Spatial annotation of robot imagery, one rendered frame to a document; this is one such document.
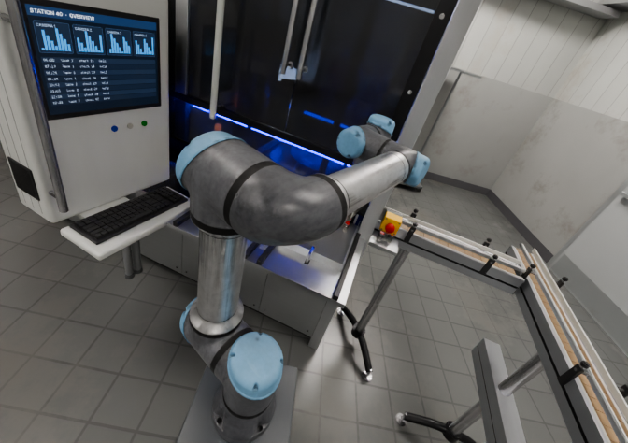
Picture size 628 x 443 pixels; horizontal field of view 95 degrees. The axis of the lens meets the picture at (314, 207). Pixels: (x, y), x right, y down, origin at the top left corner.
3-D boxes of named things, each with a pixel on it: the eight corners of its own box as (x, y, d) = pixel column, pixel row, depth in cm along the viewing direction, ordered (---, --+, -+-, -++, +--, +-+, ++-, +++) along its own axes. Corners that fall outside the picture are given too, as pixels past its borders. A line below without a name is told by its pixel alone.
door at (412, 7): (285, 131, 119) (324, -51, 88) (384, 169, 113) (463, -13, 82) (284, 132, 118) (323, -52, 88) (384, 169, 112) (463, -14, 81)
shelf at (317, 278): (236, 179, 146) (236, 176, 145) (366, 234, 136) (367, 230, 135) (165, 226, 106) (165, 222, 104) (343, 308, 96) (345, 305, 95)
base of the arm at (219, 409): (267, 450, 66) (275, 432, 60) (201, 436, 64) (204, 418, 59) (278, 380, 78) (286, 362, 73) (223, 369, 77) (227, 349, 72)
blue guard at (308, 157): (17, 71, 151) (6, 32, 141) (364, 213, 123) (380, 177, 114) (15, 71, 150) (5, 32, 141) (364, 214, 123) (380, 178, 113)
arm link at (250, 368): (246, 431, 59) (255, 401, 52) (206, 381, 65) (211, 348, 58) (285, 388, 68) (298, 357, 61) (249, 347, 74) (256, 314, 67)
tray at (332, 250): (307, 205, 139) (309, 199, 137) (358, 226, 136) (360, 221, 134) (278, 244, 111) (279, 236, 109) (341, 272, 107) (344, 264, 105)
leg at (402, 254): (350, 325, 186) (400, 235, 146) (363, 332, 185) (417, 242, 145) (348, 336, 178) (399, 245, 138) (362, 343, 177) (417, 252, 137)
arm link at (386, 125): (363, 112, 76) (378, 111, 83) (349, 150, 82) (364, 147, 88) (389, 123, 73) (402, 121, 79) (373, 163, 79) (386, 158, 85)
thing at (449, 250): (368, 236, 138) (380, 209, 129) (373, 221, 151) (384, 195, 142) (513, 297, 128) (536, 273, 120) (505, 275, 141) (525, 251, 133)
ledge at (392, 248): (372, 229, 141) (374, 225, 140) (397, 239, 139) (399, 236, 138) (367, 245, 129) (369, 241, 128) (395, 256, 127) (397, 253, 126)
